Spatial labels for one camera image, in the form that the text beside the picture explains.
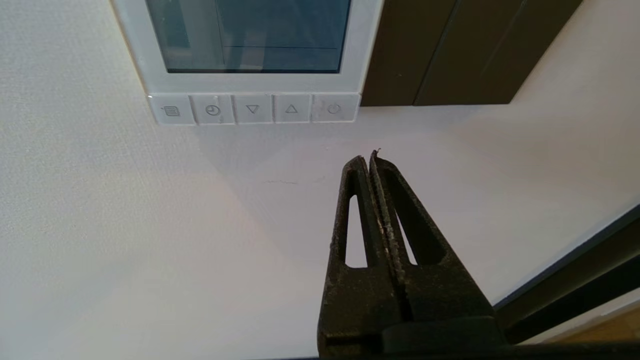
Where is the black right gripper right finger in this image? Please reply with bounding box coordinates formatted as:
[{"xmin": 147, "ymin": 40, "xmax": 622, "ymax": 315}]
[{"xmin": 369, "ymin": 149, "xmax": 497, "ymax": 323}]

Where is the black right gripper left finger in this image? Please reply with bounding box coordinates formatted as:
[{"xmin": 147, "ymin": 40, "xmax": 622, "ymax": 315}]
[{"xmin": 318, "ymin": 155, "xmax": 412, "ymax": 359}]

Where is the white wall thermostat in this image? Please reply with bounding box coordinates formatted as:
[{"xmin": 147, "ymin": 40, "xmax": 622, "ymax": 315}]
[{"xmin": 111, "ymin": 0, "xmax": 385, "ymax": 126}]

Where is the dark brown wall switch panel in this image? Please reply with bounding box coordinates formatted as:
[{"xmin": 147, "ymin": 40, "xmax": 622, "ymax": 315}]
[{"xmin": 360, "ymin": 0, "xmax": 583, "ymax": 107}]

